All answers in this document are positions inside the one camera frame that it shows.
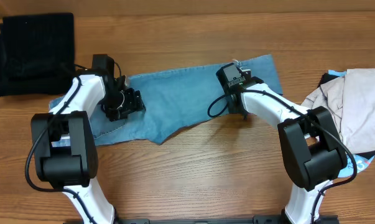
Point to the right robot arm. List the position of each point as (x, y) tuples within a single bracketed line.
[(314, 157)]

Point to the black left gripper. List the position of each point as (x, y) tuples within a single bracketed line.
[(135, 103)]

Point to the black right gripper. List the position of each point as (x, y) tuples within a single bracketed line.
[(243, 115)]

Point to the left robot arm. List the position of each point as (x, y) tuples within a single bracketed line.
[(63, 146)]

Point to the black folded knit garment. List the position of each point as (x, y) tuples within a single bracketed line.
[(37, 54)]

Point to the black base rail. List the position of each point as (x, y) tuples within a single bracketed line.
[(202, 221)]

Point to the light blue denim jeans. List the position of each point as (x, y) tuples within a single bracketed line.
[(173, 99)]

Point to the pale pink garment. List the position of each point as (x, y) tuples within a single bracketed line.
[(351, 102)]

